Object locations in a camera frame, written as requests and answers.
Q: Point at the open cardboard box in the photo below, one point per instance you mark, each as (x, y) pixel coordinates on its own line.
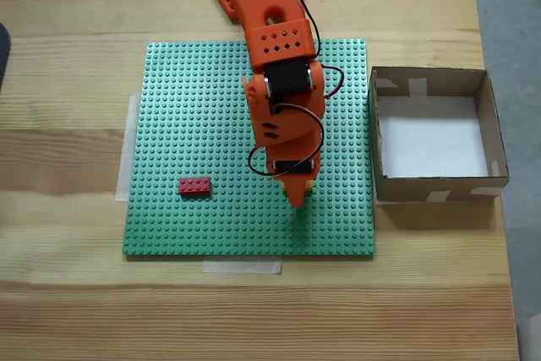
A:
(431, 145)

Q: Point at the yellow lego block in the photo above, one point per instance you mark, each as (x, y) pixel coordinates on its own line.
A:
(310, 185)

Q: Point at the wide translucent tape strip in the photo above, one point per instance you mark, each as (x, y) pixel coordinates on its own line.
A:
(127, 145)

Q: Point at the black rounded object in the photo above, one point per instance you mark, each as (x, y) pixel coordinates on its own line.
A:
(4, 56)

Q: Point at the red lego block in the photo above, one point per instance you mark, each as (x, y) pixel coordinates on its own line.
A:
(195, 186)

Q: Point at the green lego baseplate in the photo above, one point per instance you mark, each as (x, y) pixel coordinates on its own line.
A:
(190, 124)

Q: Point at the narrow translucent tape strip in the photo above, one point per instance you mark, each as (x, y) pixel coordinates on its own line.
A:
(241, 266)

